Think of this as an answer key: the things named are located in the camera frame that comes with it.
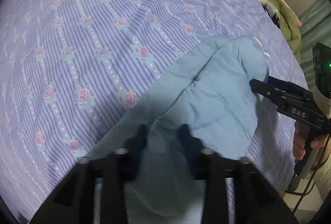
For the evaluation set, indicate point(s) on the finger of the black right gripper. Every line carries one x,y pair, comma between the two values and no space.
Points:
275,95
290,88

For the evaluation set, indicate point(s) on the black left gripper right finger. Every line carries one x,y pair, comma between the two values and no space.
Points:
204,163

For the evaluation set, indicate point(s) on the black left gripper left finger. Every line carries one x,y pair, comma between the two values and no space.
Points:
123,158

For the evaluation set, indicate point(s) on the light blue padded pants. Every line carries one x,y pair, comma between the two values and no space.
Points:
208,89

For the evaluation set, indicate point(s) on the right hand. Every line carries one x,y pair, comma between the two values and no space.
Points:
319,143

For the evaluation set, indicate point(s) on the olive green garment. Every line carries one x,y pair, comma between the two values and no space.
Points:
287,21

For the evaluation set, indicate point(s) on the purple floral striped bedspread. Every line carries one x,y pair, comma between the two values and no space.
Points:
70,69

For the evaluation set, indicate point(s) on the black camera box green light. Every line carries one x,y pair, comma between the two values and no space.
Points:
322,68

